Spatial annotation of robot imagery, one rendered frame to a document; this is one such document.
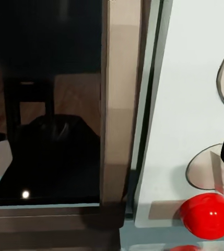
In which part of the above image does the microwave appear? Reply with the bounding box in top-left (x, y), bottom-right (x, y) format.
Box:
top-left (0, 0), bottom-right (224, 241)

